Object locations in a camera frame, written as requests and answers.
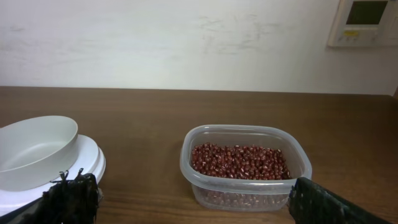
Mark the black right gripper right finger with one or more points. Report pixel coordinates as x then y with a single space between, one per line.
310 203

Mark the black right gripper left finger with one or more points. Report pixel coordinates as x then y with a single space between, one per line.
74 201

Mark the white digital kitchen scale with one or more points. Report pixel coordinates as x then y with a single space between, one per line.
90 158

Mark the white round bowl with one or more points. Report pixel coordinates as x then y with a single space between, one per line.
34 151

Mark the red adzuki beans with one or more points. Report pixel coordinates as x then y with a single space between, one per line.
241 163

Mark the clear plastic bean container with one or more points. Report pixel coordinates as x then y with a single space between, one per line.
242 135

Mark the white wall control panel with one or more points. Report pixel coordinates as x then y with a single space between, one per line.
364 23

